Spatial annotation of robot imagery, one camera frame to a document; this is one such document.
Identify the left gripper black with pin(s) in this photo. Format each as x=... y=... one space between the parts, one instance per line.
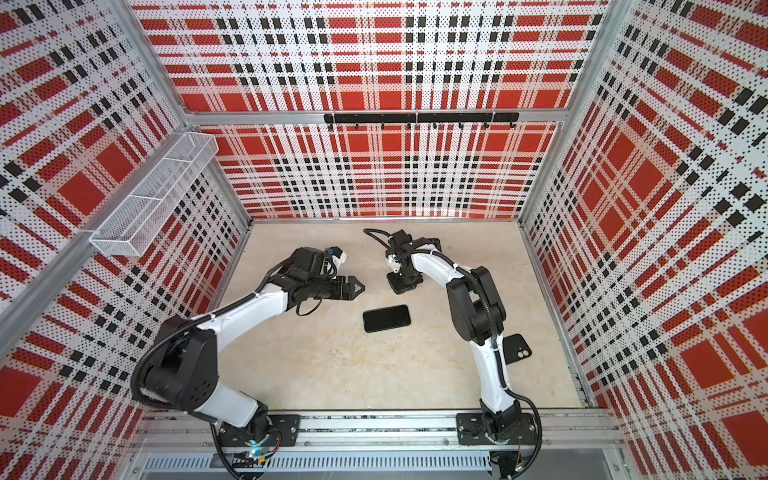
x=341 y=286

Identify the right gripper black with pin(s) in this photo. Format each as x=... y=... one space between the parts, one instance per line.
x=399 y=287

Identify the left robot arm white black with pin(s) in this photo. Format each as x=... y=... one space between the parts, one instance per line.
x=180 y=370

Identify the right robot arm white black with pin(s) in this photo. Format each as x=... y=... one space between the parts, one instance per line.
x=476 y=309

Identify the black phone case lower right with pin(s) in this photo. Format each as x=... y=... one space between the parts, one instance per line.
x=516 y=348

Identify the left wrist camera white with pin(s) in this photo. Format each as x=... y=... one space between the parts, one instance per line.
x=337 y=255

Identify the black hook rail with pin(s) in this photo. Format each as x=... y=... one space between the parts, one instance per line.
x=421 y=118

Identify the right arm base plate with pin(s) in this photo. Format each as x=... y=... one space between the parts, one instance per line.
x=498 y=429

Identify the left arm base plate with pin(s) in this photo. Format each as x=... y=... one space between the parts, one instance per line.
x=262 y=431

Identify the white wire mesh shelf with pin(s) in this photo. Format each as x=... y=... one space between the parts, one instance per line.
x=136 y=221

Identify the aluminium front rail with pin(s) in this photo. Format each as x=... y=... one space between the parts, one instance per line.
x=574 y=444

